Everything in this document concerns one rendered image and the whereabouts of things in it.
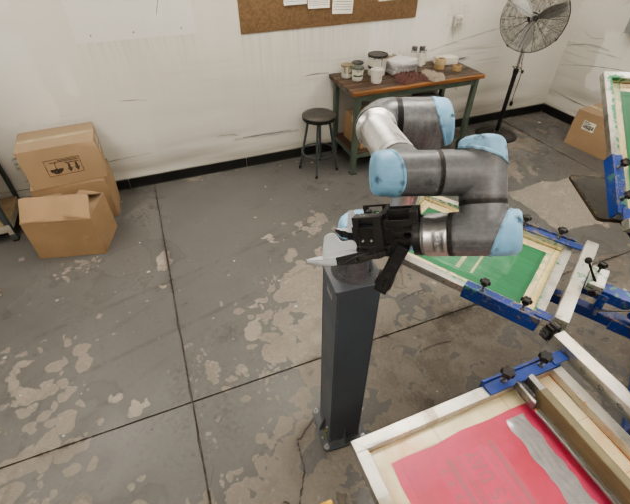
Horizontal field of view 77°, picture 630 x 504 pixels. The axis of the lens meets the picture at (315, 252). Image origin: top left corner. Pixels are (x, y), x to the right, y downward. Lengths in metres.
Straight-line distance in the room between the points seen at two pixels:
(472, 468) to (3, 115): 4.11
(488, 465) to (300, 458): 1.19
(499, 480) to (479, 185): 0.95
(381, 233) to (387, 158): 0.13
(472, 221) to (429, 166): 0.11
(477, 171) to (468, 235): 0.10
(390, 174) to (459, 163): 0.11
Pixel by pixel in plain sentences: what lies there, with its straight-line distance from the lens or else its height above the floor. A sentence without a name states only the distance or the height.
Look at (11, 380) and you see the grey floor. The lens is 3.15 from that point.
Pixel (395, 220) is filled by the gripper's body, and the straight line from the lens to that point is 0.70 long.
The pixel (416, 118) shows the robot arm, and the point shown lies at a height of 1.81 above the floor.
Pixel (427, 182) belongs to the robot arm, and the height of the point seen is 1.86.
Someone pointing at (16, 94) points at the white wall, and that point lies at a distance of 4.25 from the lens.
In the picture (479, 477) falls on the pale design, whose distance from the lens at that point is 1.39.
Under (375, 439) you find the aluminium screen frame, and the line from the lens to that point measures 1.32.
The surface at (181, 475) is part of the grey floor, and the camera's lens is 2.42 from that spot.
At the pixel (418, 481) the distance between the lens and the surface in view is 1.33.
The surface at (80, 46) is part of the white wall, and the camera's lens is 4.07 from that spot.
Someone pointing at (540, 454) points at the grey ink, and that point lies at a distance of 1.48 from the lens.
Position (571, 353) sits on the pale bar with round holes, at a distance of 1.65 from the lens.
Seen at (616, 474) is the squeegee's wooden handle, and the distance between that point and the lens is 1.44.
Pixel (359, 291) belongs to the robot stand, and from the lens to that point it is 1.40.
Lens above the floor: 2.19
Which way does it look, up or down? 41 degrees down
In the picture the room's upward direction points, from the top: straight up
